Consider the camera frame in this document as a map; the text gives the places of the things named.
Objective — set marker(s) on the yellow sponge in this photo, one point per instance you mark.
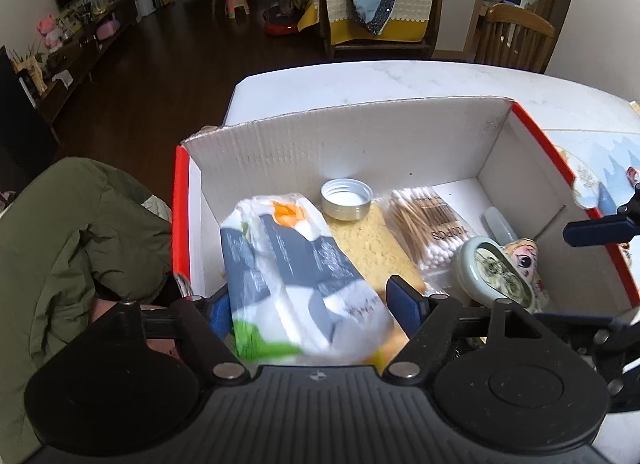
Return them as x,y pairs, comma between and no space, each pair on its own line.
365,249

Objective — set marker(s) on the blue landscape table mat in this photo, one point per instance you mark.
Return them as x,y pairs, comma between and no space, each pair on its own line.
610,169

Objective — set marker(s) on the black cabinet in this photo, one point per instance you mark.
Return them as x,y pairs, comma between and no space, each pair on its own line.
20,119

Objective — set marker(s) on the pale green round case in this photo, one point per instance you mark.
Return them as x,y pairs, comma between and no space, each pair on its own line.
495,269

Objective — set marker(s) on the red black floor toy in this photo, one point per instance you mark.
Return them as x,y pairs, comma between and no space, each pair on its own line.
280,24

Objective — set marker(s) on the white cardboard box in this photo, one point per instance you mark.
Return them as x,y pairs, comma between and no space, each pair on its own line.
350,144

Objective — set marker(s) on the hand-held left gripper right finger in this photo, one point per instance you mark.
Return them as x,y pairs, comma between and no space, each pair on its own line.
402,301

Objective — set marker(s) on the white grey tissue pack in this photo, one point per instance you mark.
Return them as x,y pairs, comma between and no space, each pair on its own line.
290,264

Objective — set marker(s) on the pink plastic stool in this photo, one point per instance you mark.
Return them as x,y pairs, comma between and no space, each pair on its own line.
236,5

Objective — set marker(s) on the cotton swab pack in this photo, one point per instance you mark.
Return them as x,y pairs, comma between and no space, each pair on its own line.
425,224

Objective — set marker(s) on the wooden chair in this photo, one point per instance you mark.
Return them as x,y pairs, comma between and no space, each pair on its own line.
515,26

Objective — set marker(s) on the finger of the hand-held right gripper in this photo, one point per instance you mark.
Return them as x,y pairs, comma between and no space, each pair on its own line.
595,234
616,346

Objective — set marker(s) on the armchair with cream cover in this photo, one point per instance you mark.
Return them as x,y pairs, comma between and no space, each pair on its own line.
350,19

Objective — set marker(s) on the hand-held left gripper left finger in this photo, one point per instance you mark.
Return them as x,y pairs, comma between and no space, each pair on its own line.
220,312

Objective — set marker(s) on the olive green jacket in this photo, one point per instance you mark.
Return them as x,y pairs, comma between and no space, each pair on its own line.
55,254

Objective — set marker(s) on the dark television cabinet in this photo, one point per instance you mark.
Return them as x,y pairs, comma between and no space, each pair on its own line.
75,69

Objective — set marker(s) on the small red toy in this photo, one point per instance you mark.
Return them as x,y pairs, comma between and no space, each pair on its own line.
633,175

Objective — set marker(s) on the pink plush toy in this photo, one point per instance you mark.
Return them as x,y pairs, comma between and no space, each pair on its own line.
49,29

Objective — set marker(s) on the cartoon doll figure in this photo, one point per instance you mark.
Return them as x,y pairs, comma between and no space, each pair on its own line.
525,259

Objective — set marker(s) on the small round metal tin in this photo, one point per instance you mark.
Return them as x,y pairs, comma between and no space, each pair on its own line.
346,200

